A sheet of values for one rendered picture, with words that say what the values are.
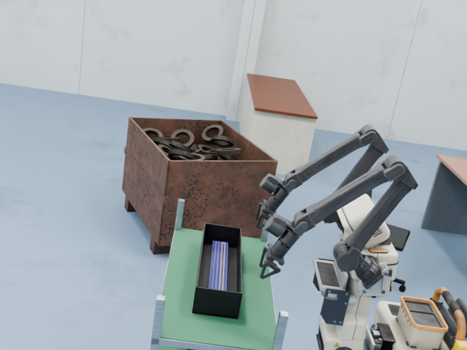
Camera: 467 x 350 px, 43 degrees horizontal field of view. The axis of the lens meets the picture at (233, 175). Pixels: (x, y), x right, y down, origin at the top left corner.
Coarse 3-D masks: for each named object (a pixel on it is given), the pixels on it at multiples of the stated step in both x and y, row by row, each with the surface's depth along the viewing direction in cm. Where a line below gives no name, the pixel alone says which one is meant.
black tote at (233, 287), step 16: (208, 224) 269; (208, 240) 271; (224, 240) 271; (240, 240) 257; (208, 256) 260; (240, 256) 243; (208, 272) 247; (240, 272) 230; (208, 288) 215; (240, 288) 219; (208, 304) 217; (224, 304) 217
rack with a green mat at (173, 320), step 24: (192, 240) 275; (264, 240) 286; (168, 264) 251; (192, 264) 254; (168, 288) 232; (192, 288) 235; (264, 288) 244; (168, 312) 217; (240, 312) 224; (264, 312) 227; (168, 336) 203; (192, 336) 205; (216, 336) 208; (240, 336) 210; (264, 336) 212
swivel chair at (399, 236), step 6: (390, 228) 462; (396, 228) 463; (402, 228) 465; (390, 234) 451; (396, 234) 453; (402, 234) 455; (408, 234) 457; (396, 240) 442; (402, 240) 443; (396, 246) 434; (402, 246) 434; (396, 282) 459; (402, 282) 457; (402, 288) 459
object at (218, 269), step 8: (216, 248) 261; (224, 248) 263; (216, 256) 254; (224, 256) 255; (216, 264) 248; (224, 264) 249; (216, 272) 241; (224, 272) 242; (216, 280) 235; (224, 280) 236; (216, 288) 229; (224, 288) 230
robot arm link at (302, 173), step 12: (360, 132) 250; (372, 132) 241; (348, 144) 246; (360, 144) 245; (324, 156) 248; (336, 156) 248; (300, 168) 252; (312, 168) 250; (324, 168) 250; (288, 180) 251; (300, 180) 251
